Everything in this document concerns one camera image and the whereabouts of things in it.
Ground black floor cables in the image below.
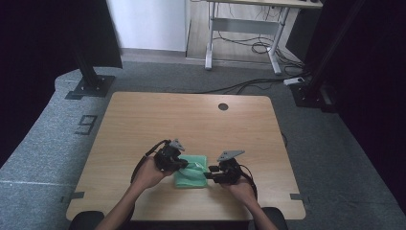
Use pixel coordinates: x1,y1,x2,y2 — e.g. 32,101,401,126
194,70,312,96

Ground black metal stand slanted post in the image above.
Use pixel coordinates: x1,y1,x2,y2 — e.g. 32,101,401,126
289,0,367,113

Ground dark curtain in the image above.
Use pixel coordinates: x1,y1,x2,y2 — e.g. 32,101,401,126
0,0,124,169
303,0,406,213

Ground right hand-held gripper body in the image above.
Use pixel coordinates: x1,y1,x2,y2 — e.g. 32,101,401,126
213,149,247,186

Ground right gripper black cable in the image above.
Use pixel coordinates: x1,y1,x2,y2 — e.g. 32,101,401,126
237,164,259,201

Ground person's left hand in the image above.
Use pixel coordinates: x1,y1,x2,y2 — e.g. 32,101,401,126
131,155,175,194

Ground black metal stand square base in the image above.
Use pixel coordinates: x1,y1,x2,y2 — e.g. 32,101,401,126
72,44,117,98

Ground person's leg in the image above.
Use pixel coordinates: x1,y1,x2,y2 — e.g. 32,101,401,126
68,210,106,230
259,206,289,230

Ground grey tape strip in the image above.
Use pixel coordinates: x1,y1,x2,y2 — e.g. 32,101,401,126
59,191,86,204
289,193,311,204

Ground person's right hand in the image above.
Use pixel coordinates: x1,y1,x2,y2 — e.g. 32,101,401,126
221,176,259,206

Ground green microfibre cloth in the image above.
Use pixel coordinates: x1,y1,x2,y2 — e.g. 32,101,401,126
173,154,209,189

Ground black box under desk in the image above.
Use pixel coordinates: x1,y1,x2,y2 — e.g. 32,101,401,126
284,7,317,62

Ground person's left leg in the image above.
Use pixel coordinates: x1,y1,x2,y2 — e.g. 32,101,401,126
68,210,106,230

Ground white frame desk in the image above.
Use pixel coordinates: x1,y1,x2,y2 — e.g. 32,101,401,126
191,0,324,77

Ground person's right leg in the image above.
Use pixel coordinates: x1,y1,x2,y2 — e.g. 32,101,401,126
259,206,289,230

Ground white power strip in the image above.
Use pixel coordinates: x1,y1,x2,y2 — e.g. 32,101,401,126
282,77,306,86

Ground coiled black cables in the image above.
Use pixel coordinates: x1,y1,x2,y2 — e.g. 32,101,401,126
213,30,305,70

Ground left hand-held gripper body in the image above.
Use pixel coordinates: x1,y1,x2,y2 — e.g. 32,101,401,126
153,138,184,173

